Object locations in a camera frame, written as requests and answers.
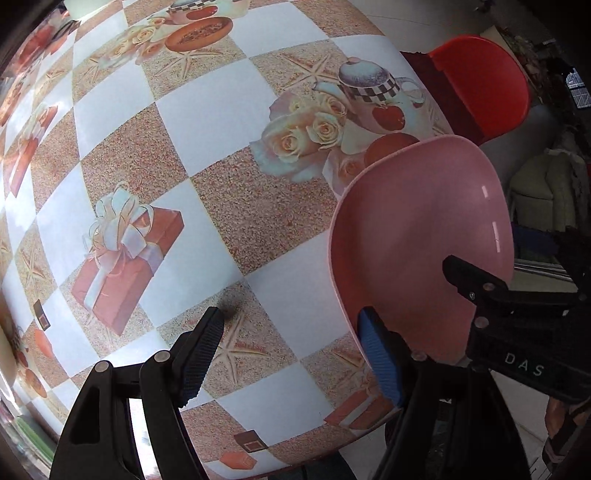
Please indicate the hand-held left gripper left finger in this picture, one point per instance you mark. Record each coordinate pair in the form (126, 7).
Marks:
(202, 355)

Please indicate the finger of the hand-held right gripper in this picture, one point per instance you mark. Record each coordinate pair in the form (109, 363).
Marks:
(475, 279)

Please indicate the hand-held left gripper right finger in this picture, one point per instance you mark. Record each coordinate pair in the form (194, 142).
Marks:
(382, 357)

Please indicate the pink bowl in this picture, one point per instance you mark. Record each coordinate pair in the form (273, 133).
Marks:
(415, 240)

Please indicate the beige armchair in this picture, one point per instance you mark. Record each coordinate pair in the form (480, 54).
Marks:
(545, 194)

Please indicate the green board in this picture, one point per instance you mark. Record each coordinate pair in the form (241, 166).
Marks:
(30, 438)

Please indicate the red plastic chair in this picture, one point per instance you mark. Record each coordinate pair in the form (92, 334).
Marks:
(485, 78)

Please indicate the printed checkered tablecloth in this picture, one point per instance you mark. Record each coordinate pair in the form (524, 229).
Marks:
(194, 152)

